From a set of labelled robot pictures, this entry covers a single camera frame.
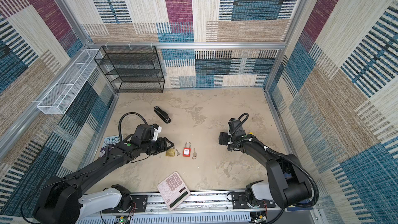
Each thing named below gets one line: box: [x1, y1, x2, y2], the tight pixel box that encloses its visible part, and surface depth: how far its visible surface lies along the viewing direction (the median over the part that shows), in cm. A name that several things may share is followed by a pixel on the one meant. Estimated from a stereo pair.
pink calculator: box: [157, 171, 191, 211], surface depth 77 cm
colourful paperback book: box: [99, 135, 120, 158], surface depth 93 cm
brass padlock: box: [165, 146, 176, 157], surface depth 90 cm
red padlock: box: [182, 141, 192, 158], surface depth 91 cm
